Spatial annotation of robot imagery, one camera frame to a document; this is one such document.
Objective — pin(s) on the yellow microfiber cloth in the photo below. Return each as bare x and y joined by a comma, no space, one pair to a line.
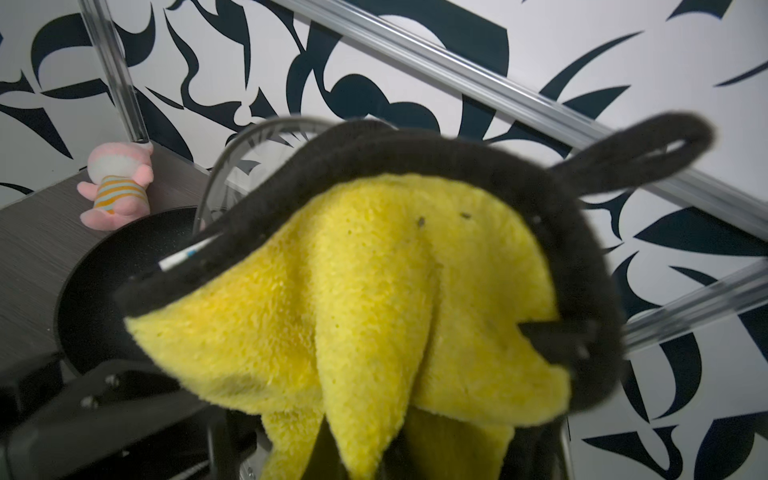
478,323

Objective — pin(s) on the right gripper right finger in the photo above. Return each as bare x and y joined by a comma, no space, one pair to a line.
397,462

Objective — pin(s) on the pink plush toy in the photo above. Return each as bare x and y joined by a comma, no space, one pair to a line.
119,175

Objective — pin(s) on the glass pot lid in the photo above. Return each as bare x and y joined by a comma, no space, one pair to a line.
301,179

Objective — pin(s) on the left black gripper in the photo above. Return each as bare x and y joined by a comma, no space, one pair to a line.
121,420

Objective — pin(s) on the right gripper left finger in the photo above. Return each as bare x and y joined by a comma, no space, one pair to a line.
325,462

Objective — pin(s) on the left black frying pan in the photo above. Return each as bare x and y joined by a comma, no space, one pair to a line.
89,325

